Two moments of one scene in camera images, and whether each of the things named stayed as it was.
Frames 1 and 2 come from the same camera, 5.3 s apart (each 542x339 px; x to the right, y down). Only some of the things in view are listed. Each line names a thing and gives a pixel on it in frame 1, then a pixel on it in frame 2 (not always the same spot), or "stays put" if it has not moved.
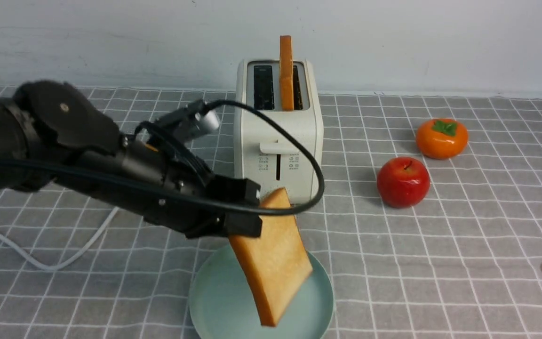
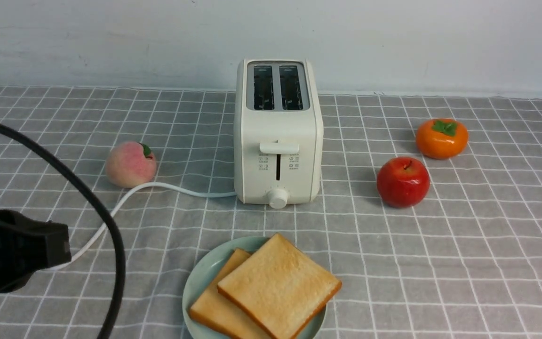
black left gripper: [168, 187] → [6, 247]
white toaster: [264, 149] stays put
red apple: [403, 182] stays put
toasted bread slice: [276, 264] → [215, 311]
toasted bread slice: [286, 73] → [278, 287]
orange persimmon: [442, 138] stays put
